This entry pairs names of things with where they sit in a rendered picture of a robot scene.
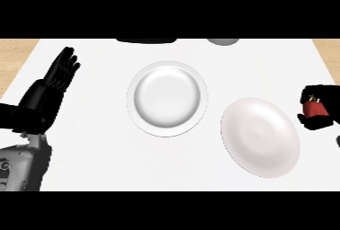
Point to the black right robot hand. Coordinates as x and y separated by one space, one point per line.
316 122

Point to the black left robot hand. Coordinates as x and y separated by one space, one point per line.
42 95

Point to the red bell pepper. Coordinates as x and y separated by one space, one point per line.
316 108

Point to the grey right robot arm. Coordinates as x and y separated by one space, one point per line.
338 140

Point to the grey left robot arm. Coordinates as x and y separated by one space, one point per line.
20 163

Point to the white flat plate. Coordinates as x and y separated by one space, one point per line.
261 137

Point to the white rimmed plate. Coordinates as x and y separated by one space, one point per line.
168 99

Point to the black flat object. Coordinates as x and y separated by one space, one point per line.
147 40

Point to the grey round object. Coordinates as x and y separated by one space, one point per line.
224 41

